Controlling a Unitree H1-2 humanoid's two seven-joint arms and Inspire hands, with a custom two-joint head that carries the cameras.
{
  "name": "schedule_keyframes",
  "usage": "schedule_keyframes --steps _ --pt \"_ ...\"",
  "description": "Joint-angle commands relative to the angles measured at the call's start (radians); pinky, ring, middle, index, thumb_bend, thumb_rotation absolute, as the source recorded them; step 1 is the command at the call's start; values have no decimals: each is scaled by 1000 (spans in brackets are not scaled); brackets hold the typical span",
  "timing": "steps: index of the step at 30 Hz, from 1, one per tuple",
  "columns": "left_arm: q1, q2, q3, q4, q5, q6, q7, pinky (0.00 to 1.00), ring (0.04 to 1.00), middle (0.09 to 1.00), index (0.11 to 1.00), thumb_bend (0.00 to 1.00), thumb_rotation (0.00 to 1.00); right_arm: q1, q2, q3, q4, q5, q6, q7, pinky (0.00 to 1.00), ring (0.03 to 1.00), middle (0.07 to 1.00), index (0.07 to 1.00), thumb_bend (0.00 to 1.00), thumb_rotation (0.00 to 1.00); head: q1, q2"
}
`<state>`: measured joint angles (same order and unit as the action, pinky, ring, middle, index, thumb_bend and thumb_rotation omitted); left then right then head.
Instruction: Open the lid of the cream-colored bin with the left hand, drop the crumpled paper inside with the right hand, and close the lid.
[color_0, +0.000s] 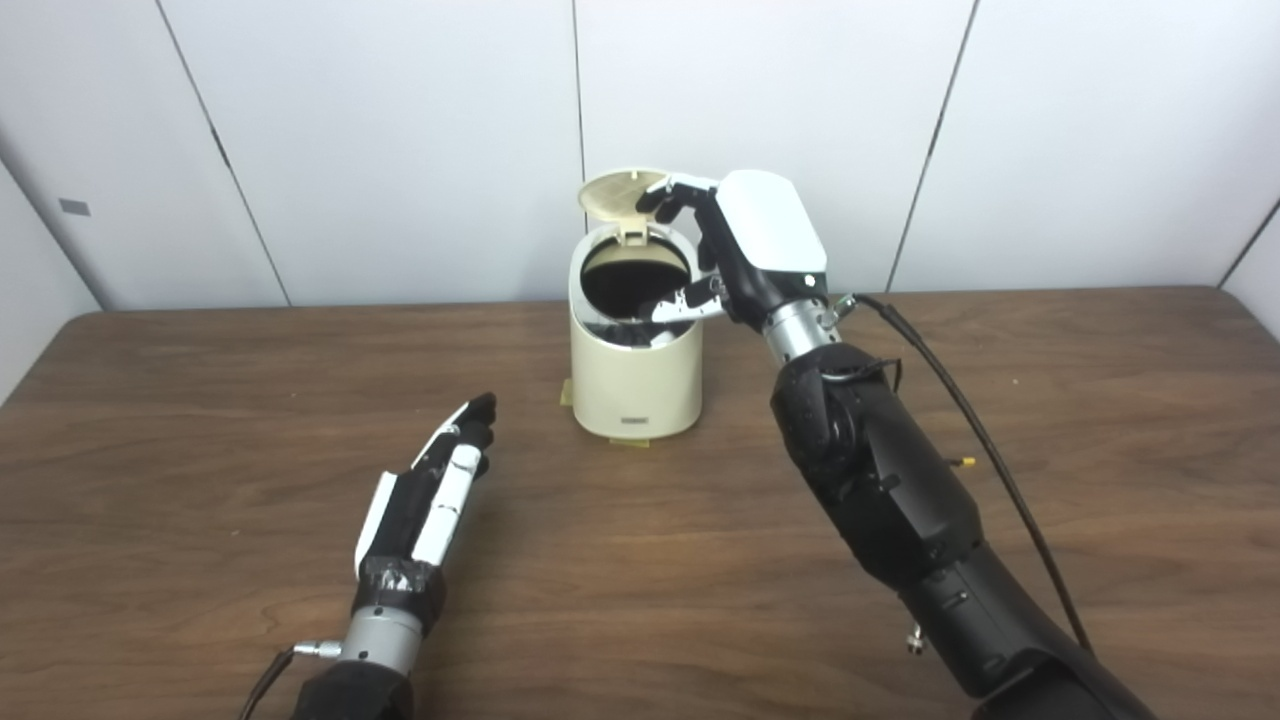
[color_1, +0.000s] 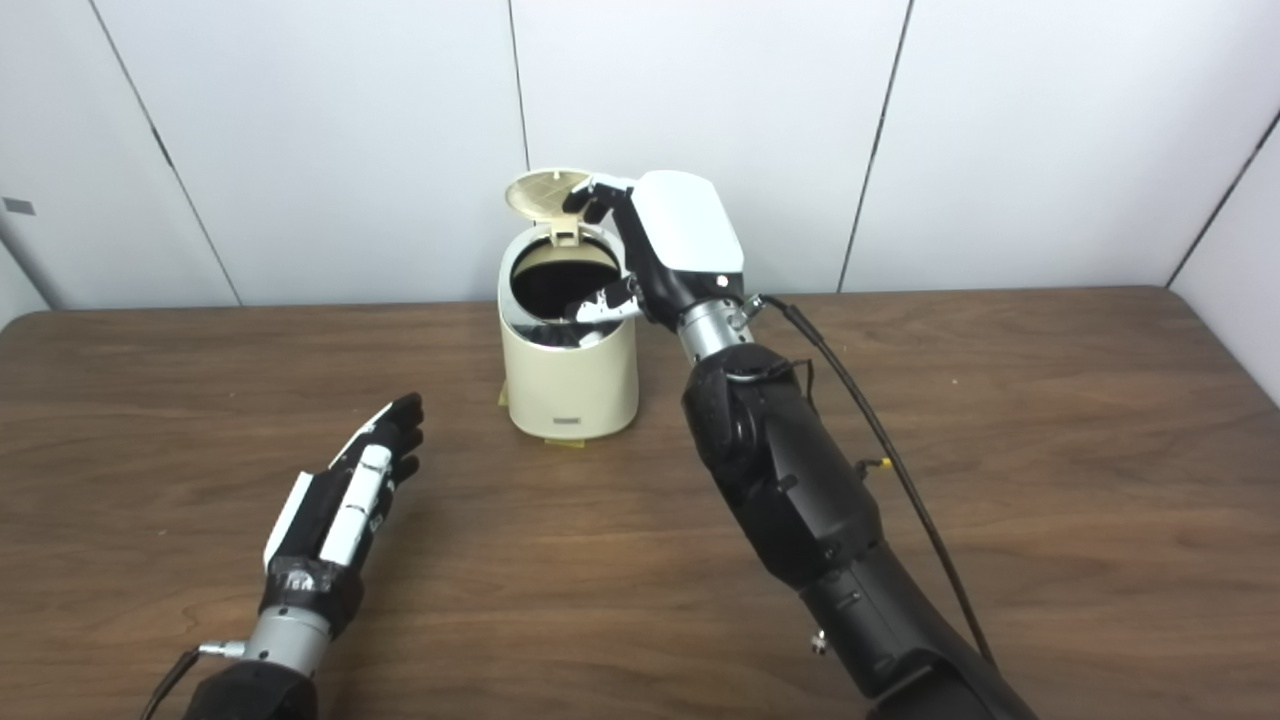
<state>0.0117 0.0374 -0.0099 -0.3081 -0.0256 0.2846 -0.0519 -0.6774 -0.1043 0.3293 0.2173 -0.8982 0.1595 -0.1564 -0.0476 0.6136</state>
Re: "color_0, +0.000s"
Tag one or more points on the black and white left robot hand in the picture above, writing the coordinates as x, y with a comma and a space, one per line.
420, 510

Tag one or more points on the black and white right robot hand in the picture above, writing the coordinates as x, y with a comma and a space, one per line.
770, 230

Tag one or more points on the round cream bin lid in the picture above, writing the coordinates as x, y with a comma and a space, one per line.
612, 195

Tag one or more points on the cream-colored bin body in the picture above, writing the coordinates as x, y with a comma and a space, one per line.
635, 390

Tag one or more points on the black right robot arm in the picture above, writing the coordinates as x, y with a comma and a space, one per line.
890, 490

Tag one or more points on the grey wall sticker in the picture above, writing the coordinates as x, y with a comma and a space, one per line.
74, 207

